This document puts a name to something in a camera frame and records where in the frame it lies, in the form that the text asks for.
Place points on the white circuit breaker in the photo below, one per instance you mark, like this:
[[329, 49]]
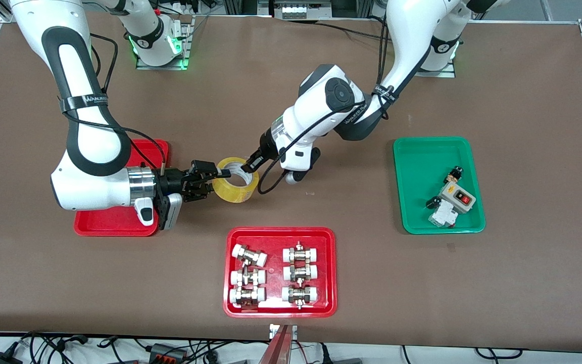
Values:
[[442, 216]]

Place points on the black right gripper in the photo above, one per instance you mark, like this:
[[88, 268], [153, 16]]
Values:
[[172, 182]]

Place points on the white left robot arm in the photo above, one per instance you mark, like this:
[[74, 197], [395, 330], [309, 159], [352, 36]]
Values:
[[412, 30]]

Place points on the aluminium camera mount post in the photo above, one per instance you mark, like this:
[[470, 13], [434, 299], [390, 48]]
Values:
[[278, 351]]

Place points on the aluminium frame post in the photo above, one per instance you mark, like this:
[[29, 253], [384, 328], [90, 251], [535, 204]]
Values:
[[240, 6]]

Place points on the metal mount bracket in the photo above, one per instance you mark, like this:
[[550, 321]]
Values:
[[273, 331]]

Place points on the black power adapter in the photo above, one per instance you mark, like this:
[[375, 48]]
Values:
[[0, 358]]

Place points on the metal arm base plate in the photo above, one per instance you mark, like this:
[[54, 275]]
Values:
[[442, 74], [162, 66]]

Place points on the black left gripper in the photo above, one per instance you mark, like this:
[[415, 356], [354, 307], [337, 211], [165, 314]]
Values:
[[264, 147]]

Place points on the yellow packing tape roll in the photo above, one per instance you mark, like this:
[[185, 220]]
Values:
[[233, 192]]

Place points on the grey switch box red button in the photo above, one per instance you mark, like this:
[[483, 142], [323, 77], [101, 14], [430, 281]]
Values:
[[452, 198]]

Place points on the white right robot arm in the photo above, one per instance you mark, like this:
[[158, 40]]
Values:
[[94, 192]]

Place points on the brass and black connector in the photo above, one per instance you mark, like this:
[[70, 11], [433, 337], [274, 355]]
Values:
[[455, 175]]

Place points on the green plastic tray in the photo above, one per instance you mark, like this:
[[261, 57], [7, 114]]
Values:
[[422, 167]]

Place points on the grey terminal block device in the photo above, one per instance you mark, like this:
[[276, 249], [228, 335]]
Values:
[[301, 10]]

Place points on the black orange connector block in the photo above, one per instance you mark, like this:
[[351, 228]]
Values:
[[167, 353]]

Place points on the white capped metal pipe fitting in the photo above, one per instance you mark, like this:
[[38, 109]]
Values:
[[289, 255], [258, 277], [235, 295], [288, 294], [289, 273], [243, 251]]

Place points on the small black knob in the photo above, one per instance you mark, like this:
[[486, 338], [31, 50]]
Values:
[[433, 203]]

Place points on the red plastic tray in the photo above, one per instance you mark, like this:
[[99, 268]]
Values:
[[109, 222], [276, 237]]

